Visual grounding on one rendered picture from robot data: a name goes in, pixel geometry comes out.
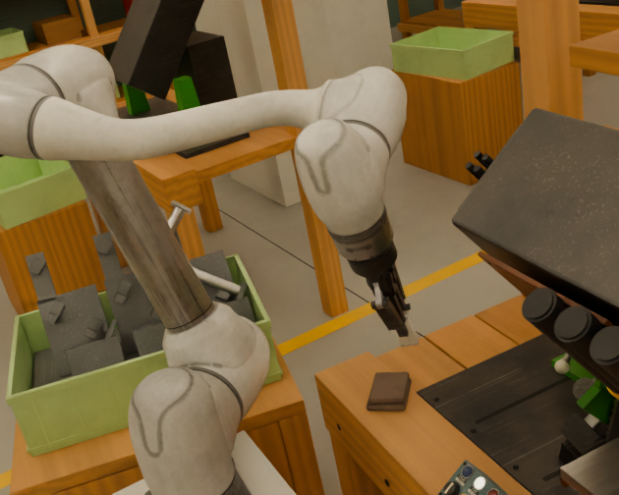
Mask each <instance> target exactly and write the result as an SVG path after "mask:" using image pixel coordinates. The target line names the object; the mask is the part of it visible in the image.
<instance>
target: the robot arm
mask: <svg viewBox="0 0 619 495"><path fill-rule="evenodd" d="M115 91H116V81H115V75H114V72H113V69H112V67H111V65H110V63H109V62H108V61H107V59H106V58H105V57H104V56H103V55H101V54H100V53H99V52H97V51H96V50H94V49H91V48H88V47H85V46H80V45H74V44H66V45H57V46H53V47H50V48H46V49H43V50H41V51H38V52H36V53H33V54H31V55H29V56H27V57H25V58H23V59H21V60H20V61H18V62H17V63H16V64H14V65H13V66H11V67H9V68H7V69H5V70H2V71H0V154H2V155H6V156H11V157H17V158H24V159H39V160H48V161H54V160H68V162H69V164H70V165H71V167H72V169H73V170H74V172H75V174H76V175H77V177H78V179H79V181H80V182H81V184H82V186H83V187H84V190H85V191H86V193H87V195H88V197H89V198H90V200H91V202H92V203H93V205H94V207H95V208H96V210H97V212H98V214H99V215H100V217H101V219H102V220H103V222H104V224H105V225H106V227H107V229H108V231H109V232H110V234H111V236H112V237H113V239H114V241H115V242H116V244H117V246H118V248H119V249H120V251H121V253H122V254H123V255H124V257H125V258H126V260H127V262H128V264H129V265H130V267H131V269H132V270H133V272H134V274H135V276H136V277H137V279H138V281H139V282H140V284H141V286H142V288H143V290H144V292H145V293H146V295H147V297H148V298H149V300H150V302H151V303H152V305H153V307H154V309H155V310H156V312H157V314H158V315H159V317H160V319H161V320H162V322H163V324H164V326H165V327H166V329H165V332H164V336H163V342H162V348H163V350H164V353H165V356H166V360H167V364H168V367H166V368H163V369H160V370H157V371H155V372H153V373H151V374H149V375H148V376H146V377H145V379H144V380H143V381H142V382H141V383H140V384H139V385H138V386H137V388H136V389H135V391H134V393H133V395H132V398H131V401H130V405H129V415H128V424H129V433H130V437H131V441H132V445H133V448H134V452H135V455H136V458H137V461H138V464H139V467H140V469H141V473H142V476H143V478H144V480H145V483H146V485H147V487H148V488H149V490H148V491H146V492H145V494H144V495H252V494H251V493H250V491H249V490H248V488H247V486H246V485H245V483H244V481H243V480H242V479H241V477H240V476H239V474H238V472H237V471H236V469H235V463H234V460H233V458H232V456H231V453H232V451H233V449H234V445H235V440H236V435H237V431H238V427H239V424H240V422H241V420H242V419H243V418H244V417H245V415H246V414H247V413H248V411H249V410H250V408H251V407H252V405H253V403H254V401H255V400H256V398H257V396H258V394H259V392H260V390H261V388H262V386H263V384H264V381H265V379H266V376H267V373H268V369H269V365H270V350H269V345H268V342H267V339H266V337H265V335H264V333H263V332H262V330H261V329H260V328H259V327H258V326H257V325H256V324H255V323H253V322H252V321H250V320H249V319H247V318H245V317H243V316H240V315H238V314H237V313H236V312H235V311H234V310H233V309H232V308H231V307H230V306H229V305H227V304H224V303H221V302H215V301H212V300H211V299H210V297H209V295H208V294H207V292H206V290H205V288H204V287H203V285H202V283H201V281H200V279H199V278H198V276H197V274H196V272H195V271H194V269H193V267H192V265H191V264H190V262H189V260H188V258H187V256H186V255H185V253H184V251H183V249H182V247H181V246H180V244H179V242H178V240H177V239H176V237H175V235H174V233H173V231H172V230H171V228H170V226H169V224H168V223H167V221H166V219H165V217H164V215H163V214H162V212H161V210H160V208H159V206H158V205H157V203H156V201H155V199H154V198H153V196H152V194H151V192H150V190H149V189H148V187H147V185H146V183H145V181H144V180H143V178H142V176H141V174H140V172H139V170H138V168H137V166H136V165H135V163H134V161H133V160H142V159H148V158H154V157H159V156H164V155H168V154H172V153H175V152H179V151H183V150H186V149H190V148H193V147H197V146H200V145H204V144H208V143H211V142H215V141H218V140H222V139H224V138H230V137H234V136H237V135H241V134H245V133H248V132H252V131H255V130H259V129H264V128H269V127H276V126H290V127H297V128H301V129H303V130H302V131H301V132H300V134H299V135H298V137H297V139H296V142H295V161H296V167H297V171H298V175H299V179H300V182H301V184H302V187H303V190H304V192H305V194H306V197H307V199H308V201H309V204H310V206H311V208H312V209H313V211H314V212H315V214H316V216H317V217H318V218H319V219H320V220H321V221H322V222H323V223H324V224H325V226H326V227H327V231H328V233H329V235H330V236H331V238H332V240H333V243H334V244H335V246H336V247H337V250H338V252H339V253H340V254H341V255H342V256H343V257H345V258H346V259H347V260H348V262H349V264H350V266H351V268H352V270H353V271H354V272H355V273H356V274H357V275H360V276H362V277H365V278H366V282H367V285H368V286H369V287H370V289H371V290H372V292H373V294H374V296H375V299H373V300H372V302H371V303H370V306H371V308H372V309H374V310H376V312H377V313H378V315H379V316H380V318H381V319H382V321H383V322H384V324H385V326H386V327H387V329H388V330H389V331H390V330H394V331H395V334H396V336H397V338H398V340H399V343H400V345H401V347H407V346H413V345H418V344H419V336H418V334H417V332H416V329H415V327H414V325H413V322H412V320H411V317H410V315H409V313H408V312H407V311H405V310H410V309H411V305H410V304H409V303H407V304H405V302H404V300H405V299H406V295H405V293H404V290H403V287H402V284H401V281H400V277H399V274H398V271H397V268H396V265H395V261H396V259H397V249H396V247H395V244H394V242H393V237H394V230H393V227H392V224H391V222H390V219H389V217H388V214H387V211H386V207H385V205H384V203H383V201H382V194H383V193H384V190H385V175H386V169H387V165H388V161H389V159H390V157H391V155H392V154H393V153H394V151H395V149H396V147H397V145H398V143H399V141H400V138H401V136H402V132H403V130H404V127H405V123H406V117H407V91H406V88H405V86H404V84H403V82H402V80H401V79H400V78H399V77H398V76H397V75H396V74H395V73H394V72H392V71H391V70H389V69H387V68H384V67H378V66H374V67H368V68H364V69H362V70H359V71H357V72H355V73H354V74H353V75H350V76H348V77H346V78H343V79H338V80H328V81H327V82H326V83H325V84H324V85H322V86H321V87H319V88H315V89H287V90H274V91H268V92H262V93H257V94H252V95H247V96H243V97H238V98H234V99H230V100H225V101H221V102H216V103H212V104H208V105H203V106H199V107H195V108H191V109H187V110H182V111H178V112H173V113H169V114H164V115H160V116H154V117H148V118H141V119H120V118H119V115H118V110H117V105H116V100H115Z"/></svg>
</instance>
